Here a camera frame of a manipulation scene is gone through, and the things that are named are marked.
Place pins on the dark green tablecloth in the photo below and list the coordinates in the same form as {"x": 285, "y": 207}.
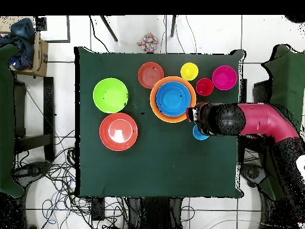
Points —
{"x": 143, "y": 167}

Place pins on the blue cup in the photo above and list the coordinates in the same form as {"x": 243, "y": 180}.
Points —
{"x": 197, "y": 136}

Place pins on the black floor frame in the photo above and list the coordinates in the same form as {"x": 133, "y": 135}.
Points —
{"x": 68, "y": 28}

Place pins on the blue cloth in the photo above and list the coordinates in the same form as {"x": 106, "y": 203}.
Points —
{"x": 22, "y": 31}

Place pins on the black floor box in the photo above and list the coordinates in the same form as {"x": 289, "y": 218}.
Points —
{"x": 98, "y": 208}

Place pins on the large blue bowl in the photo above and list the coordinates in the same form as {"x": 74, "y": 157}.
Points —
{"x": 162, "y": 110}

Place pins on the large orange bowl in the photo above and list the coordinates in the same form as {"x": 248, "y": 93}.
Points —
{"x": 166, "y": 119}

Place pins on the red cup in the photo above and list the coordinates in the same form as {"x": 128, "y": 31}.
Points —
{"x": 204, "y": 87}

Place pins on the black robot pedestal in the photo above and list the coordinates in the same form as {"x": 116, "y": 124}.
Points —
{"x": 155, "y": 214}

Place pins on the colourful patterned box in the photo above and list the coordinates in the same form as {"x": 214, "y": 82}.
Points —
{"x": 147, "y": 43}

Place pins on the black tripod leg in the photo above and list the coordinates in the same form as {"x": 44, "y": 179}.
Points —
{"x": 173, "y": 26}
{"x": 109, "y": 28}

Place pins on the small red bowl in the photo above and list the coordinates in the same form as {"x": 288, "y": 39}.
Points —
{"x": 150, "y": 75}

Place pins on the cardboard box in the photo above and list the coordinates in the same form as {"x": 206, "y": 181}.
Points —
{"x": 40, "y": 59}

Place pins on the green cloth covered table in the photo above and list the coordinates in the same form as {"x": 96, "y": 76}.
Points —
{"x": 6, "y": 119}
{"x": 288, "y": 83}

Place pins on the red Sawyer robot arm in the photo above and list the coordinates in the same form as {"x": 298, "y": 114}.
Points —
{"x": 262, "y": 119}

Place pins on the wide red bowl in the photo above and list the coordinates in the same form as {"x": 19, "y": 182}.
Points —
{"x": 118, "y": 132}

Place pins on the pink bowl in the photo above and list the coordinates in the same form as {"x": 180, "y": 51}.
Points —
{"x": 224, "y": 78}

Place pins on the yellow cup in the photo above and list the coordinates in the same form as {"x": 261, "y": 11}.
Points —
{"x": 189, "y": 71}

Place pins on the black stool frame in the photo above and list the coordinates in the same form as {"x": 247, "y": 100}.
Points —
{"x": 48, "y": 107}

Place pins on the green bowl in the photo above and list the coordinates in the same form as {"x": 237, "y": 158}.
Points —
{"x": 110, "y": 95}

